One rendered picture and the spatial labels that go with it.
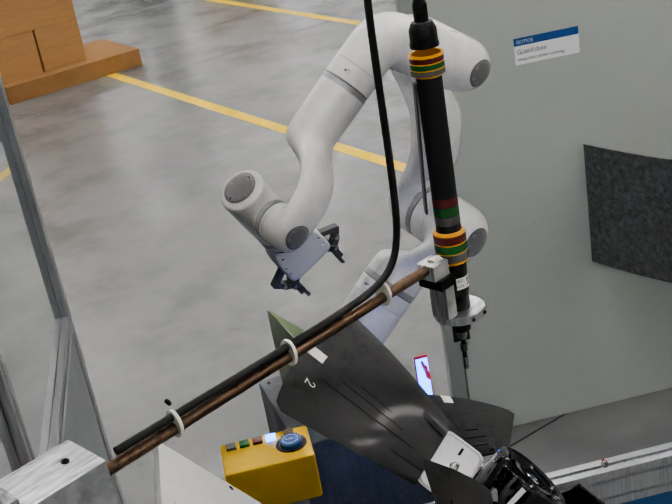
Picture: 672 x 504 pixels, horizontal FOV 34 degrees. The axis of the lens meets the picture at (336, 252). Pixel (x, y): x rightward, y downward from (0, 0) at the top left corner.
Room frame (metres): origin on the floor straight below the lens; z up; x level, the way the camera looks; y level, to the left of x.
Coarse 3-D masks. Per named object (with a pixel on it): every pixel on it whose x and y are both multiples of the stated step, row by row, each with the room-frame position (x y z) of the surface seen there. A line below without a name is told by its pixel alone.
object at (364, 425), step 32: (352, 352) 1.37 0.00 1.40; (384, 352) 1.39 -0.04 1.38; (288, 384) 1.29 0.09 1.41; (352, 384) 1.32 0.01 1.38; (384, 384) 1.33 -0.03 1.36; (416, 384) 1.35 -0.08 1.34; (320, 416) 1.26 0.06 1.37; (352, 416) 1.28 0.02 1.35; (384, 416) 1.29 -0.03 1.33; (416, 416) 1.30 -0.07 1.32; (352, 448) 1.25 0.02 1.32; (384, 448) 1.26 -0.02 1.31; (416, 448) 1.27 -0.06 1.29; (416, 480) 1.24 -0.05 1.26
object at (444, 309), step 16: (432, 256) 1.33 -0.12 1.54; (432, 272) 1.29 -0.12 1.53; (448, 272) 1.31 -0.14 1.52; (432, 288) 1.30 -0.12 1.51; (448, 288) 1.31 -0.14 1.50; (432, 304) 1.32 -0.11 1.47; (448, 304) 1.30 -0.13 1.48; (480, 304) 1.33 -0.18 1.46; (448, 320) 1.31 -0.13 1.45; (464, 320) 1.30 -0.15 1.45
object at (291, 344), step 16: (368, 0) 1.28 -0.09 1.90; (368, 16) 1.28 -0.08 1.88; (368, 32) 1.28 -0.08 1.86; (384, 96) 1.28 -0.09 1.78; (384, 112) 1.28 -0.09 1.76; (384, 128) 1.28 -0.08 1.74; (384, 144) 1.28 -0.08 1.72; (384, 272) 1.25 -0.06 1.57; (368, 288) 1.24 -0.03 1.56; (384, 288) 1.24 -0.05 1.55; (352, 304) 1.21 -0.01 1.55; (384, 304) 1.25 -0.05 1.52; (304, 336) 1.15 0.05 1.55; (272, 352) 1.12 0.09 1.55; (256, 368) 1.10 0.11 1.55; (224, 384) 1.07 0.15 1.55; (192, 400) 1.05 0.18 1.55; (176, 416) 1.02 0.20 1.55; (144, 432) 1.00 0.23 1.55; (128, 448) 0.98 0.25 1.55
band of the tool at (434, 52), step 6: (432, 48) 1.36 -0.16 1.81; (438, 48) 1.35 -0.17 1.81; (408, 54) 1.34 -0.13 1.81; (414, 54) 1.36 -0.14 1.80; (420, 54) 1.36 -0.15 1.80; (426, 54) 1.36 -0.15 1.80; (432, 54) 1.36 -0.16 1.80; (438, 54) 1.32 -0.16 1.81; (420, 72) 1.32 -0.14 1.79; (420, 78) 1.32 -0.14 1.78; (426, 78) 1.32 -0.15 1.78
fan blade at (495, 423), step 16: (464, 400) 1.58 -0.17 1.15; (448, 416) 1.51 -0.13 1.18; (464, 416) 1.50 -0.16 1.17; (480, 416) 1.51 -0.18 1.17; (496, 416) 1.52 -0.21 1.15; (512, 416) 1.54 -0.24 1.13; (464, 432) 1.44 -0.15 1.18; (480, 432) 1.44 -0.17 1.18; (496, 432) 1.44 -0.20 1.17; (480, 448) 1.39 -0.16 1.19; (496, 448) 1.38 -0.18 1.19
